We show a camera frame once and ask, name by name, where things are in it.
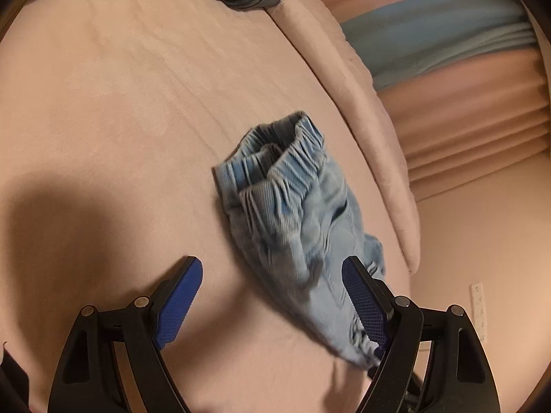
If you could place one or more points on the light blue denim pants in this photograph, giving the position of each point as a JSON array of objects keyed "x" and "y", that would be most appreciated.
[{"x": 292, "y": 206}]

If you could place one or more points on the blue curtain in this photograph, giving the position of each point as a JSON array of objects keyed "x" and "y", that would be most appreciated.
[{"x": 430, "y": 43}]

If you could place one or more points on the white wall socket strip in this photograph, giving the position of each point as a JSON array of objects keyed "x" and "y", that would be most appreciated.
[{"x": 480, "y": 309}]

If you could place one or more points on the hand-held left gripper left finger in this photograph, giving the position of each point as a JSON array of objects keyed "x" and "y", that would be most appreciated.
[{"x": 178, "y": 305}]

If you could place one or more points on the pink duvet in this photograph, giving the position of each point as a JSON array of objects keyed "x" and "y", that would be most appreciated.
[{"x": 344, "y": 73}]

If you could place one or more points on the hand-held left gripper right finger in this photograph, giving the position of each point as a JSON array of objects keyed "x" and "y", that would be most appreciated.
[{"x": 366, "y": 305}]

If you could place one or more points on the pink curtain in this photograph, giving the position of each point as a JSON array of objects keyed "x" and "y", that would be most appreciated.
[{"x": 473, "y": 107}]

